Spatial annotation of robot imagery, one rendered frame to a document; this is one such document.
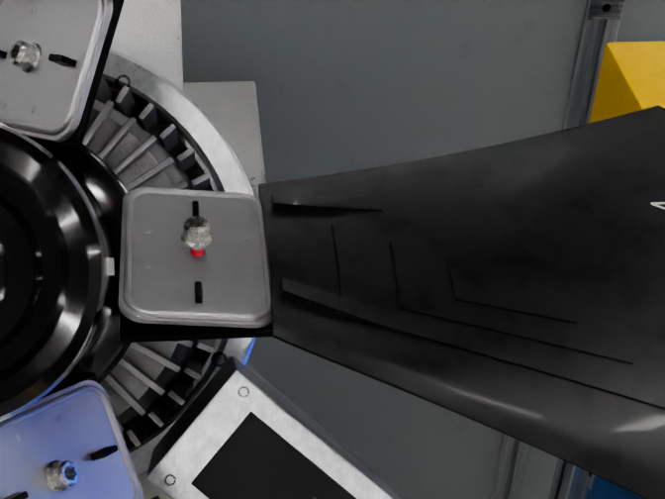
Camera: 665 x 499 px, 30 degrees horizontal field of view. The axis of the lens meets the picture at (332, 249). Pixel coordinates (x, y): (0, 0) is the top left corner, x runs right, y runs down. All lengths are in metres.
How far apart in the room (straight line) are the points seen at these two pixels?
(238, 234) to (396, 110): 0.82
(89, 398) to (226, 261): 0.09
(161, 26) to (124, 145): 0.14
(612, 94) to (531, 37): 0.41
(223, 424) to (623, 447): 0.21
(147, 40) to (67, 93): 0.25
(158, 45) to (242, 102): 0.48
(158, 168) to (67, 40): 0.12
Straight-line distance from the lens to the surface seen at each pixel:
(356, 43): 1.31
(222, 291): 0.53
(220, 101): 1.25
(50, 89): 0.54
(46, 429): 0.56
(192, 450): 0.64
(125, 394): 0.64
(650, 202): 0.62
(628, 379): 0.55
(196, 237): 0.53
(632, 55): 0.95
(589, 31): 1.36
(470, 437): 1.74
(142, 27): 0.78
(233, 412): 0.64
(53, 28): 0.55
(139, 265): 0.53
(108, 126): 0.65
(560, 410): 0.53
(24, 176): 0.49
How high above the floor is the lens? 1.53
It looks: 39 degrees down
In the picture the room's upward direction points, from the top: 3 degrees clockwise
